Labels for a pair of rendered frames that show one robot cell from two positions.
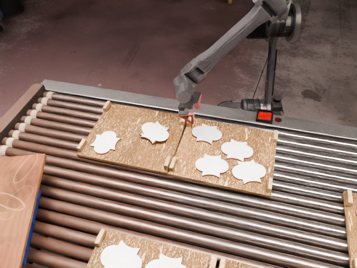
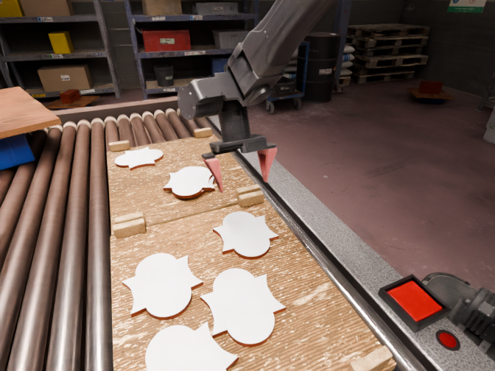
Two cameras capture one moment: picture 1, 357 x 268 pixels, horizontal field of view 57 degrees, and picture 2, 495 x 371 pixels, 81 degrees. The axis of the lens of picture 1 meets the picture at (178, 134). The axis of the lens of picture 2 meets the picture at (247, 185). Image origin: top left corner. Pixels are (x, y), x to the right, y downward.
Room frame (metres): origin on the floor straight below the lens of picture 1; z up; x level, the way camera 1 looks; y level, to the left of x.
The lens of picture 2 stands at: (0.75, -0.47, 1.35)
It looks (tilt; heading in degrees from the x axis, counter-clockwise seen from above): 33 degrees down; 50
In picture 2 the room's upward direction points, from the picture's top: straight up
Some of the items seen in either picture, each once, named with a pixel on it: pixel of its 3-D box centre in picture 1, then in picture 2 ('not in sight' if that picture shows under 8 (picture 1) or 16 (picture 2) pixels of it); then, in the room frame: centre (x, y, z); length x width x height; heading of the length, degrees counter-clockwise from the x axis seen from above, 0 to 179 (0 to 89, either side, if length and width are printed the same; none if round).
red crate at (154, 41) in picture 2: not in sight; (166, 39); (2.89, 4.01, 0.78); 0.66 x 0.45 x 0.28; 157
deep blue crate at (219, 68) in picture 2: not in sight; (226, 68); (3.74, 3.68, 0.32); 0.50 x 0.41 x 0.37; 154
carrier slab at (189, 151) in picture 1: (225, 153); (223, 289); (0.92, -0.20, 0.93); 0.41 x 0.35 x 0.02; 73
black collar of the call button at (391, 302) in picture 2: (264, 116); (413, 301); (1.15, -0.42, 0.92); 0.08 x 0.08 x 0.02; 74
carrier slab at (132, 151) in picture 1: (135, 135); (176, 173); (1.05, 0.20, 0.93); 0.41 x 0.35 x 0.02; 74
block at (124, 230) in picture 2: (172, 164); (130, 228); (0.85, 0.03, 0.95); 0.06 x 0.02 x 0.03; 163
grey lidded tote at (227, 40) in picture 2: not in sight; (230, 38); (3.79, 3.61, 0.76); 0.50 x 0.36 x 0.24; 163
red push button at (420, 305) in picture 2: (264, 116); (412, 302); (1.15, -0.42, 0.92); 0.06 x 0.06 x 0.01; 74
